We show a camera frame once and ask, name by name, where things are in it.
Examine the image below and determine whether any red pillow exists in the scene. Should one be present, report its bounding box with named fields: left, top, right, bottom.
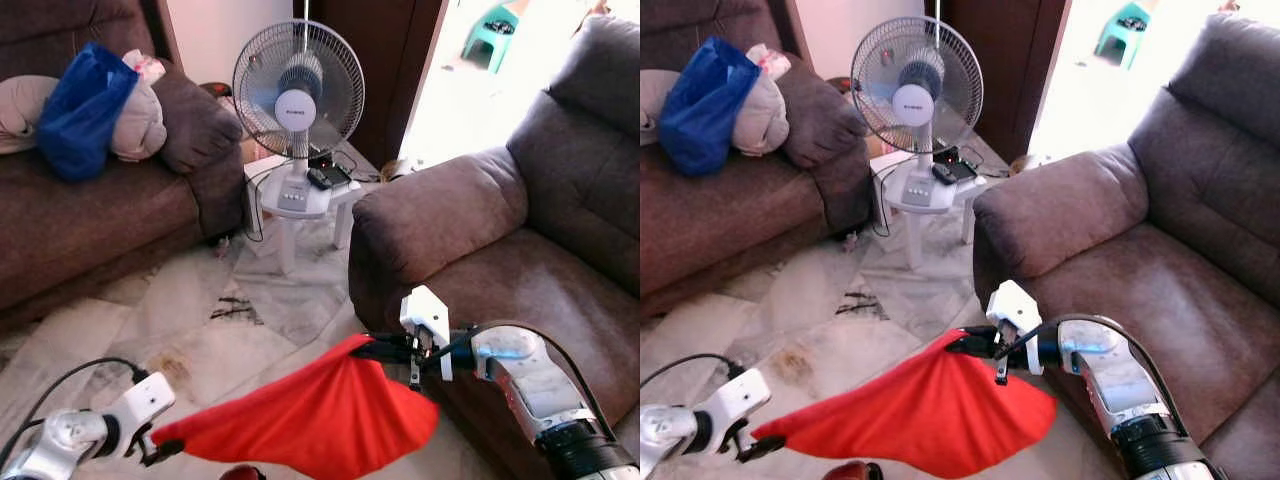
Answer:
left=150, top=333, right=441, bottom=480
left=752, top=328, right=1058, bottom=480

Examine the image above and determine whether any brown fabric sofa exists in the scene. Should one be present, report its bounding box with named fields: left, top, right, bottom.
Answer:
left=348, top=15, right=640, bottom=480
left=972, top=12, right=1280, bottom=480
left=640, top=0, right=873, bottom=321
left=0, top=0, right=246, bottom=331

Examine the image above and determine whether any grey pillow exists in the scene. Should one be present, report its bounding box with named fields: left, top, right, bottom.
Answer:
left=0, top=72, right=169, bottom=163
left=640, top=68, right=791, bottom=158

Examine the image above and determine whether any white table fan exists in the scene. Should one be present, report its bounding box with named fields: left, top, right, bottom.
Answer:
left=232, top=20, right=366, bottom=219
left=850, top=15, right=986, bottom=213

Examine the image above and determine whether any dark brown wooden door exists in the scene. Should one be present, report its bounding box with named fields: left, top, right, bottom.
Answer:
left=925, top=0, right=1073, bottom=166
left=293, top=0, right=448, bottom=171

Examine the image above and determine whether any teal plastic stool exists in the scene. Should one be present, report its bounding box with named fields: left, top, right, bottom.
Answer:
left=462, top=3, right=521, bottom=73
left=1093, top=2, right=1151, bottom=69

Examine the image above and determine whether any white pink printed bag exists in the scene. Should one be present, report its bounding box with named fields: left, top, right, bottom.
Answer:
left=122, top=50, right=166, bottom=86
left=745, top=43, right=791, bottom=81

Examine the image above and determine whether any blue fabric bag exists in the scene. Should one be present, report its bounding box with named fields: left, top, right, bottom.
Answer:
left=658, top=37, right=763, bottom=178
left=37, top=42, right=141, bottom=183

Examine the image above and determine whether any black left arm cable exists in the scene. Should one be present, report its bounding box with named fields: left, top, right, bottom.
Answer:
left=0, top=357, right=151, bottom=471
left=640, top=352, right=746, bottom=391

